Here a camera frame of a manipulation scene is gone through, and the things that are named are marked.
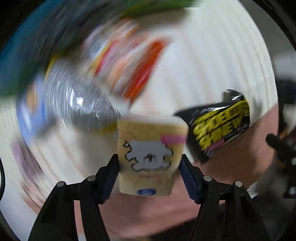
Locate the black yellow wipes pack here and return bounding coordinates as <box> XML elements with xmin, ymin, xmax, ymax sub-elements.
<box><xmin>174</xmin><ymin>89</ymin><xmax>250</xmax><ymax>163</ymax></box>

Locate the yellow tissue box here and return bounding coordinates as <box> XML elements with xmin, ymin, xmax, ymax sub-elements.
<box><xmin>117</xmin><ymin>115</ymin><xmax>189</xmax><ymax>196</ymax></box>

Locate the blue tissue pack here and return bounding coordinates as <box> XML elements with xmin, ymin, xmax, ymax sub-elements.
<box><xmin>16</xmin><ymin>77</ymin><xmax>50</xmax><ymax>145</ymax></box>

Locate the yellow clear pouch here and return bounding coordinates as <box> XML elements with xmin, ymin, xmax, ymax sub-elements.
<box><xmin>44</xmin><ymin>58</ymin><xmax>121</xmax><ymax>133</ymax></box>

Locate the cartoon snack packet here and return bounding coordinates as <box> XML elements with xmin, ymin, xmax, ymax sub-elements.
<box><xmin>80</xmin><ymin>19</ymin><xmax>139</xmax><ymax>82</ymax></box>

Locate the red snack packet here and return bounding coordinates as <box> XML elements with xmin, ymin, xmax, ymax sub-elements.
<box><xmin>123</xmin><ymin>38</ymin><xmax>170</xmax><ymax>103</ymax></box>

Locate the striped cat tablecloth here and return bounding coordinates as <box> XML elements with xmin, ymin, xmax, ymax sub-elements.
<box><xmin>1</xmin><ymin>1</ymin><xmax>278</xmax><ymax>240</ymax></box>

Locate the open cardboard box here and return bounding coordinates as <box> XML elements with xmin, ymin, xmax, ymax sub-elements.
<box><xmin>1</xmin><ymin>1</ymin><xmax>193</xmax><ymax>96</ymax></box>

